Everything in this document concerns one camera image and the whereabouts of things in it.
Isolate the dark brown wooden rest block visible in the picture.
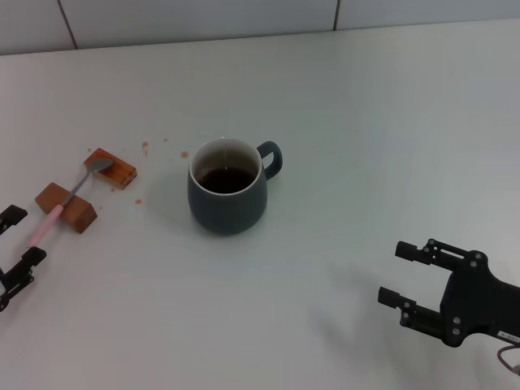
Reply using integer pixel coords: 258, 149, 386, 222
34, 182, 98, 235

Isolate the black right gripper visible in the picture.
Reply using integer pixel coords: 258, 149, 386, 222
377, 238, 520, 348

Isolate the orange wooden rest block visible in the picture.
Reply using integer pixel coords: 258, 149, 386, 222
83, 147, 138, 191

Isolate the reddish right gripper cable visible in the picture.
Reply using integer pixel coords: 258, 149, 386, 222
497, 343, 520, 373

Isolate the pink handled metal spoon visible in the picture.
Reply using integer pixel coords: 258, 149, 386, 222
27, 158, 114, 247

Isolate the dark grey ceramic mug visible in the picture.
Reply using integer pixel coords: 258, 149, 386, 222
187, 136, 284, 236

